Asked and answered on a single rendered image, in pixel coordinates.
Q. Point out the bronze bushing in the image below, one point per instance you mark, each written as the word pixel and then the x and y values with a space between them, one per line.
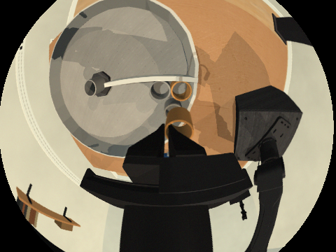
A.
pixel 180 114
pixel 185 95

